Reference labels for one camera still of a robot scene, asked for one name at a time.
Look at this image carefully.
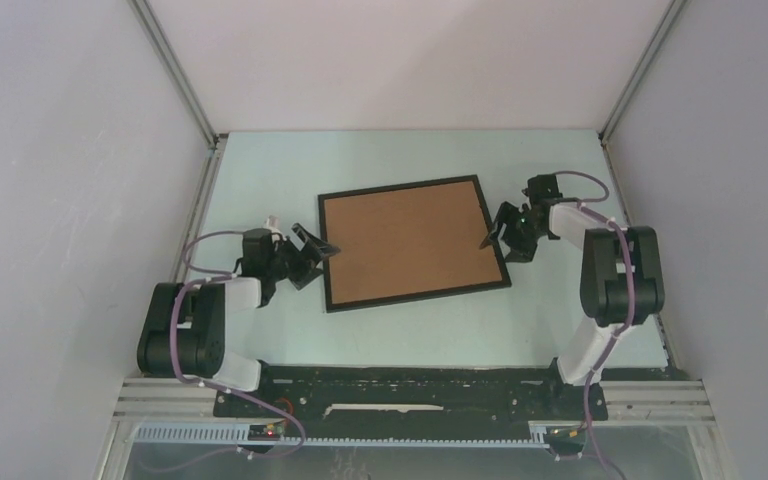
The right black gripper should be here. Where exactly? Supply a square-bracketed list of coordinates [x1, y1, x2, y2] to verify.
[478, 201, 545, 265]

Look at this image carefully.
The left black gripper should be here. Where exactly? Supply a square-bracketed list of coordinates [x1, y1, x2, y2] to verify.
[267, 225, 340, 291]

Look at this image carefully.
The black picture frame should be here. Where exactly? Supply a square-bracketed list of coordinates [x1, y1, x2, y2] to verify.
[317, 174, 513, 314]

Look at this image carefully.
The brown frame backing board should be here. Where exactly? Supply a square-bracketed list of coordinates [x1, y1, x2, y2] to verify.
[323, 180, 506, 307]

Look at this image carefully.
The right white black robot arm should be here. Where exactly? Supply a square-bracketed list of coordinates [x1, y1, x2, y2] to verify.
[482, 172, 666, 418]

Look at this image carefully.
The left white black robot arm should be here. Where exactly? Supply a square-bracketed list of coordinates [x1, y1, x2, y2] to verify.
[136, 217, 340, 417]

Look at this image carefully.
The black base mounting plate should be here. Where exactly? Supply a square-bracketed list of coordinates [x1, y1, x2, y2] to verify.
[145, 357, 690, 440]

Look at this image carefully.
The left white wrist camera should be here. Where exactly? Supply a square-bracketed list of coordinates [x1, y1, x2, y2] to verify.
[264, 215, 282, 235]

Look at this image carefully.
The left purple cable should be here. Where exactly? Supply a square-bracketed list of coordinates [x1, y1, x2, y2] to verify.
[168, 229, 308, 462]

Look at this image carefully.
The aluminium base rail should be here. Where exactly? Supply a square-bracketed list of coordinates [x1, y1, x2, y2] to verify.
[96, 366, 738, 479]

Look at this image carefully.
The white cable duct strip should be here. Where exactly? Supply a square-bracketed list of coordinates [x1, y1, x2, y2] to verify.
[132, 422, 548, 448]

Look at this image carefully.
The right aluminium corner post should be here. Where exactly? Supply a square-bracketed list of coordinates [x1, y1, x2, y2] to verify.
[599, 0, 689, 146]

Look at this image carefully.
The aluminium corner post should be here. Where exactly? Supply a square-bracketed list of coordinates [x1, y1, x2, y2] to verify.
[127, 0, 219, 149]
[599, 0, 689, 146]

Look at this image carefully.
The left aluminium corner post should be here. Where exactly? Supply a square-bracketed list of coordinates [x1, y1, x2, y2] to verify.
[127, 0, 219, 149]

